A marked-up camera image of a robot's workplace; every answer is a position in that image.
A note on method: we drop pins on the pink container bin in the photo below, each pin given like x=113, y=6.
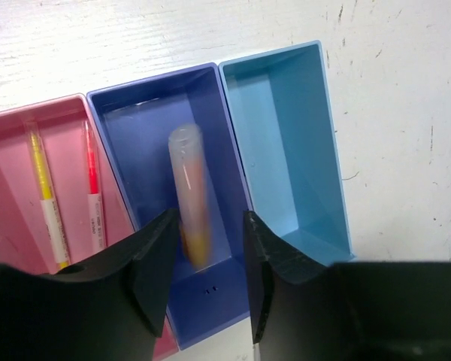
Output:
x=37, y=320

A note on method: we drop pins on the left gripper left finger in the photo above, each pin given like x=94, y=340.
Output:
x=131, y=278

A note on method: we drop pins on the dark blue container bin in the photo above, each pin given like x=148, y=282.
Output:
x=134, y=121

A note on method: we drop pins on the yellow thin pen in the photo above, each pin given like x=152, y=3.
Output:
x=49, y=205

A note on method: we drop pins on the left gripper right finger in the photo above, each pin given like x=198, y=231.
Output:
x=290, y=294

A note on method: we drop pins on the light blue container bin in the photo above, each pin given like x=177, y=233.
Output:
x=281, y=116

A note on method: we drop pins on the red thin pen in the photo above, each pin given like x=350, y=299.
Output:
x=96, y=214

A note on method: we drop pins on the yellow cap orange highlighter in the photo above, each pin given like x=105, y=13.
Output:
x=187, y=160

